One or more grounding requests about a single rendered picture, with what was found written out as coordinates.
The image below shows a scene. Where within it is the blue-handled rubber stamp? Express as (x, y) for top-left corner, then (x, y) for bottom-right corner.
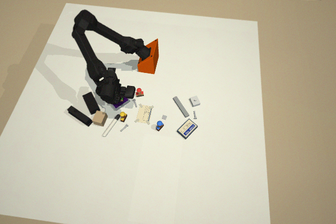
(156, 121), (164, 131)

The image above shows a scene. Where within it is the red rubber stamp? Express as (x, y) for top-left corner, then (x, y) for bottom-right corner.
(136, 88), (144, 97)

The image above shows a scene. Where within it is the cream inspection card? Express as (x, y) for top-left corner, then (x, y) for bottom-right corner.
(135, 104), (154, 125)

